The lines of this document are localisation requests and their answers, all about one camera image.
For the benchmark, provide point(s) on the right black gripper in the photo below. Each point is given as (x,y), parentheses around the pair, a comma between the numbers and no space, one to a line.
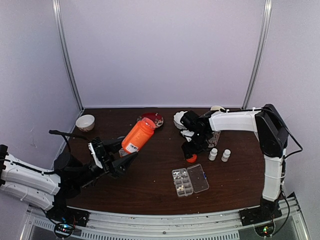
(190,150)

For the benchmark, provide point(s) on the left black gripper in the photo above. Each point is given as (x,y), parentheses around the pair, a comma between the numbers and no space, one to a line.
(113,166)

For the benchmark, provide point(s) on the small white bottle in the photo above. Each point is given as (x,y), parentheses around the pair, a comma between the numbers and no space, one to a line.
(213,154)
(226,155)

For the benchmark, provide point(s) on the orange pill bottle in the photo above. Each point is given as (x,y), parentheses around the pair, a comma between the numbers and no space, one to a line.
(138,136)

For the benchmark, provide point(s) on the clear plastic pill organizer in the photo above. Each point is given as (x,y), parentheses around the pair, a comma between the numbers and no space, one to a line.
(195,182)

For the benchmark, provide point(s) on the grey lid vitamin bottle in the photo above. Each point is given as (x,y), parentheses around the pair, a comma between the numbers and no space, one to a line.
(122,153)

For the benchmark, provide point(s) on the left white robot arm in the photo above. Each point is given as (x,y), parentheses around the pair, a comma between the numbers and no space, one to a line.
(49,189)

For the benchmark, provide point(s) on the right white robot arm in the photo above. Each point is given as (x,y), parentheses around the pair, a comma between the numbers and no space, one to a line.
(250,165)

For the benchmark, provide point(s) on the white pills in organizer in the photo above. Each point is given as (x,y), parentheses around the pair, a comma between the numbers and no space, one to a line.
(179,173)

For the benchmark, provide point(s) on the cream pills in organizer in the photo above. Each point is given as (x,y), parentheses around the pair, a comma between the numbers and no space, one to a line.
(180,189)

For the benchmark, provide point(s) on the floral mug yellow inside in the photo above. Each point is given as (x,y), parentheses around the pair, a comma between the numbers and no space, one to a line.
(213,141)

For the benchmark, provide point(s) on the white scalloped bowl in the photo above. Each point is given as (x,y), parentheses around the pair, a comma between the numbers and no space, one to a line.
(177,120)

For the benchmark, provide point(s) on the cream ribbed mug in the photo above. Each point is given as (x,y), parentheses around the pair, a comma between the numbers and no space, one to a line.
(217,108)

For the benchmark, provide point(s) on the white ceramic rice bowl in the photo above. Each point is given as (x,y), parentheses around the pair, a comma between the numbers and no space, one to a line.
(85,123)

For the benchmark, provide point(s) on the red floral plate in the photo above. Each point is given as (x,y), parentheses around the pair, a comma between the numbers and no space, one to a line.
(154,116)

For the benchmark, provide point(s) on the front aluminium rail base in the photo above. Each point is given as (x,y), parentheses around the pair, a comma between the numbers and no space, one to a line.
(224,225)

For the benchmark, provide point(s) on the right aluminium frame post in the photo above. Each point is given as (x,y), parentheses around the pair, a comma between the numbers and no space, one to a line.
(264,30)

